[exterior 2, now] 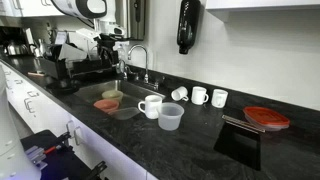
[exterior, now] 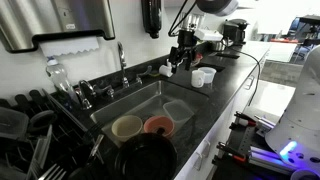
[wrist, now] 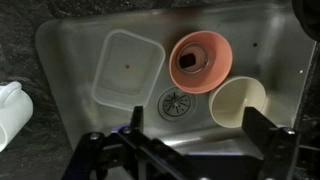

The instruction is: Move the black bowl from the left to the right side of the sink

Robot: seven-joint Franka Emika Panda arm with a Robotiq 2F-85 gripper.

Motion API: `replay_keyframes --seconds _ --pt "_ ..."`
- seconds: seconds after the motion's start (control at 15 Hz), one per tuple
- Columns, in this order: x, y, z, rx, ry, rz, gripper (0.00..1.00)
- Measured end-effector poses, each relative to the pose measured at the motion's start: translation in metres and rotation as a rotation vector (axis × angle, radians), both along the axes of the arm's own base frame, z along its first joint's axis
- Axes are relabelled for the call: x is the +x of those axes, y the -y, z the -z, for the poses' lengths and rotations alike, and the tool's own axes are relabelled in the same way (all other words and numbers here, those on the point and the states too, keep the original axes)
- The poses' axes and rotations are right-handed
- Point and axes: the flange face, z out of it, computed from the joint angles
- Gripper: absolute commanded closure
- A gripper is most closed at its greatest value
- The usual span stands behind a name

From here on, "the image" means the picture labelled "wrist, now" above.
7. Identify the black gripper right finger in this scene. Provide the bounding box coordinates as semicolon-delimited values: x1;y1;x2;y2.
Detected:
241;106;301;180

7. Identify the round metal drain strainer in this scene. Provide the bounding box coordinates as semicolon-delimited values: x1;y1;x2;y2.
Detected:
157;86;198;122

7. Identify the pink plastic bowl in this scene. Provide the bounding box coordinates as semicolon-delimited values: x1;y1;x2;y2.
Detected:
168;30;234;95

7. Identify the stainless steel sink basin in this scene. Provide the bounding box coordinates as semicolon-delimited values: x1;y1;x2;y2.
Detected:
34;1;318;158

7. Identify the cream plastic bowl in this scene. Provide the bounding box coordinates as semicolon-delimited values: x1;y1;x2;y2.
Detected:
208;75;268;129

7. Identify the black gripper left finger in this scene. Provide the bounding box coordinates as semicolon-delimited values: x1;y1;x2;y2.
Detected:
61;105;201;180

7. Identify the clear square plastic container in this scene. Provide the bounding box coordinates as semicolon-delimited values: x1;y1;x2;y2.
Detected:
90;28;167;112

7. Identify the clear drinking glass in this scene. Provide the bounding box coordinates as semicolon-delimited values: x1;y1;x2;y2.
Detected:
175;43;211;75

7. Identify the white ceramic mug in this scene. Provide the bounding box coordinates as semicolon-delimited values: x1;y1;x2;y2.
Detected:
0;80;34;153

